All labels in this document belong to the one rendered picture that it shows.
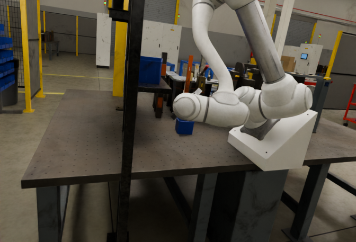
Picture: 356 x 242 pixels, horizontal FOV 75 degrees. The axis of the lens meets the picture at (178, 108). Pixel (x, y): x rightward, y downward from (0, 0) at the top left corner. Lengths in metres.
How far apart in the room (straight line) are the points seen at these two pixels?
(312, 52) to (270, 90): 11.29
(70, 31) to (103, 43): 4.28
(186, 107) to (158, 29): 9.12
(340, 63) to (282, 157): 5.65
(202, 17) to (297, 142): 0.80
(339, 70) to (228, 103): 6.11
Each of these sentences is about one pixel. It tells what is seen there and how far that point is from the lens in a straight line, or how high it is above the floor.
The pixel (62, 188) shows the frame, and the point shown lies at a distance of 1.85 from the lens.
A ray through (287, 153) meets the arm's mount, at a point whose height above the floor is 0.79.
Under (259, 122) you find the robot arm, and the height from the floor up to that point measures 0.92.
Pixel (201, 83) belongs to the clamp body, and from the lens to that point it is 1.79.
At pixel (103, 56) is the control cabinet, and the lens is 9.58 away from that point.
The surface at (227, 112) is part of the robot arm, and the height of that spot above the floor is 1.05.
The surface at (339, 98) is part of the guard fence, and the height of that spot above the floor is 0.45.
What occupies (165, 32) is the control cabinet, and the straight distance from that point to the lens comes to 9.97.
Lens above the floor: 1.27
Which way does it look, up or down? 16 degrees down
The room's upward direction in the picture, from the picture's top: 7 degrees clockwise
